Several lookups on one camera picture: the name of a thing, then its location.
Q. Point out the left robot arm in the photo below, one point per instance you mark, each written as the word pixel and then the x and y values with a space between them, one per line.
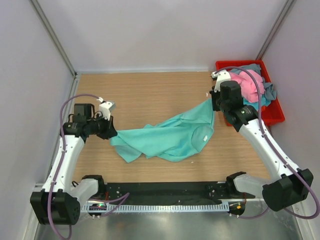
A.
pixel 58 201

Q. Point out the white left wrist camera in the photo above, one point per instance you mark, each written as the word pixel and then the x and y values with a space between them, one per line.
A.
pixel 106 107

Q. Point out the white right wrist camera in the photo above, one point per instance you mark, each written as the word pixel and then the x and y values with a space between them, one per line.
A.
pixel 220 77

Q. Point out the red plastic bin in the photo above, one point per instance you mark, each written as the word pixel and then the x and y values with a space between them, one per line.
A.
pixel 271 114

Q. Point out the left aluminium corner post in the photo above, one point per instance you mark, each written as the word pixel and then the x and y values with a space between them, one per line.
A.
pixel 52 35

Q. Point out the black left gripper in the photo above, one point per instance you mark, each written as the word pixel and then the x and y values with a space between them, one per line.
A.
pixel 109 131

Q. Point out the slotted cable duct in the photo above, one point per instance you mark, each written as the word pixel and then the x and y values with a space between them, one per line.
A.
pixel 99 208

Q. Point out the pink t shirt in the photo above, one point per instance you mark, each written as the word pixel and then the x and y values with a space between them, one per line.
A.
pixel 248 87

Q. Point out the right aluminium corner post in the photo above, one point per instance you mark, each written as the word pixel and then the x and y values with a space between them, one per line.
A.
pixel 279 21

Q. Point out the aluminium corner post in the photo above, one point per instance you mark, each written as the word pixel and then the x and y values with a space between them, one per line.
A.
pixel 279 21
pixel 52 35

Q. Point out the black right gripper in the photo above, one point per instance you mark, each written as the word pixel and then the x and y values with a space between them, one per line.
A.
pixel 214 95

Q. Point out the teal green t shirt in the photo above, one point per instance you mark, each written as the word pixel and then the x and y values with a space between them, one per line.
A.
pixel 174 140

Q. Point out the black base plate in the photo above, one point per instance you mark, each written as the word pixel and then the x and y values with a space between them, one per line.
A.
pixel 172 193

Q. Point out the grey t shirt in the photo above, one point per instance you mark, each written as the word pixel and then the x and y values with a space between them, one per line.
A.
pixel 270 93

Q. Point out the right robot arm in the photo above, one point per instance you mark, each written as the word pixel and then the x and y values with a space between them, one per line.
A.
pixel 288 183

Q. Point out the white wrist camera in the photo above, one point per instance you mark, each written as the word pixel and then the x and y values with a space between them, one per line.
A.
pixel 220 77
pixel 106 107

